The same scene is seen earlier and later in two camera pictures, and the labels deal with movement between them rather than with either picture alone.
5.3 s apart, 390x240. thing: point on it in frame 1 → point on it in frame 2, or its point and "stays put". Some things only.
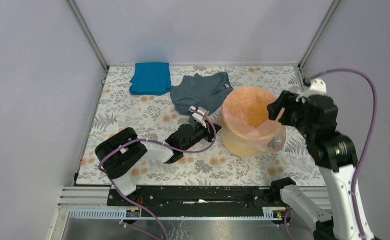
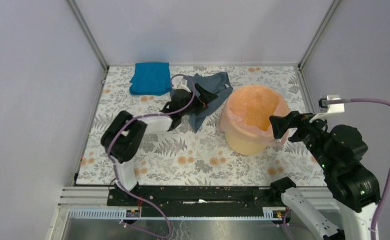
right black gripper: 287,100 → 279,124
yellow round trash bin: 246,130 stays put
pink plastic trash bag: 243,115 stays put
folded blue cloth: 151,78 stays put
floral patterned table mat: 154,116 stays put
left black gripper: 209,131 → 205,97
